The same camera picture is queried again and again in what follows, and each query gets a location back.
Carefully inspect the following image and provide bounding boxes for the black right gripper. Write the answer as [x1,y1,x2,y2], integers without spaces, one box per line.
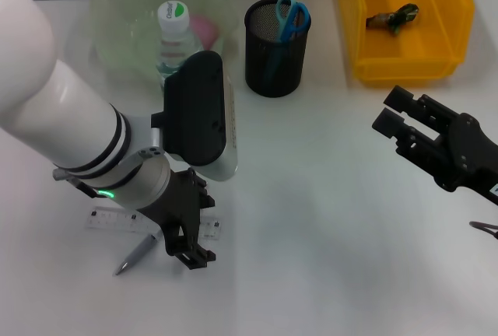
[371,85,498,207]

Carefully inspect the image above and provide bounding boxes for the yellow plastic bin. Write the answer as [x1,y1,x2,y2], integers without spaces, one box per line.
[336,0,476,88]

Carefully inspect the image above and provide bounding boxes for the transparent plastic ruler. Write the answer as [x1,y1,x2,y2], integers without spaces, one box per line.
[86,205,223,242]

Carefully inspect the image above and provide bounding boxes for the grey right gripper cable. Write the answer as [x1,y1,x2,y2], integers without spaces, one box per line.
[468,221,498,240]

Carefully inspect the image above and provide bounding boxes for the clear water bottle green label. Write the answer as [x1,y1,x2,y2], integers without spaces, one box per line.
[156,0,207,92]

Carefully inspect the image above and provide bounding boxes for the black mesh pen holder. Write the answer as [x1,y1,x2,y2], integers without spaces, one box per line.
[244,0,312,99]

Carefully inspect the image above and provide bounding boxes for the green translucent fruit bowl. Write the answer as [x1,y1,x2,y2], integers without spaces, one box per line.
[65,0,240,92]

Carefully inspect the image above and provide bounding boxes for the silver pen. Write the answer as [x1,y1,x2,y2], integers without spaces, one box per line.
[112,233,159,277]

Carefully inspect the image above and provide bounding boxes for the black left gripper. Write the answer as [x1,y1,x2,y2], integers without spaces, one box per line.
[135,168,217,271]

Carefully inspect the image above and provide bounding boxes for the blue scissors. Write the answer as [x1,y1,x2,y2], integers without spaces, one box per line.
[266,0,310,80]

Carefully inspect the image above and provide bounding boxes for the green plastic wrapper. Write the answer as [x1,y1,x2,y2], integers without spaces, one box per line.
[365,3,421,37]

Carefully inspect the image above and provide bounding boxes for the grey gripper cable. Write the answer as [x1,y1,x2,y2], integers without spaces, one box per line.
[468,221,498,240]
[52,167,98,199]

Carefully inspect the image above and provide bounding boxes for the grey left gripper cable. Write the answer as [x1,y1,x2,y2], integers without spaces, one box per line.
[52,167,98,199]

